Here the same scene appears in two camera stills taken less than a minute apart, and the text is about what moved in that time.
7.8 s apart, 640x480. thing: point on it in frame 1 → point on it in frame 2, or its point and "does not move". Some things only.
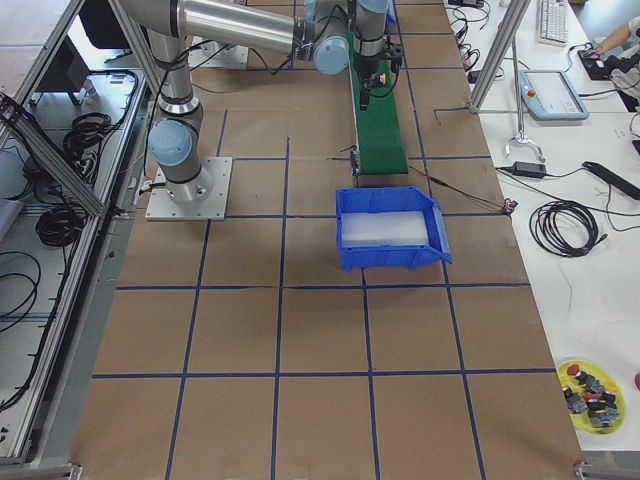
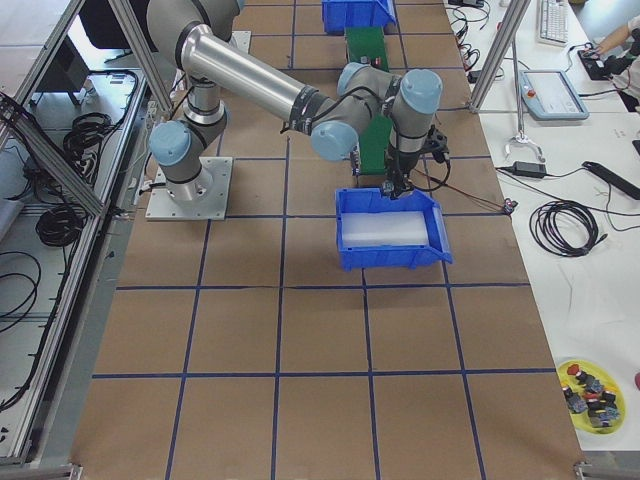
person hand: [609, 43] does not move
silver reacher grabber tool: [521, 136] does not move
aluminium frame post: [515, 16] does not move
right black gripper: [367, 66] → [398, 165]
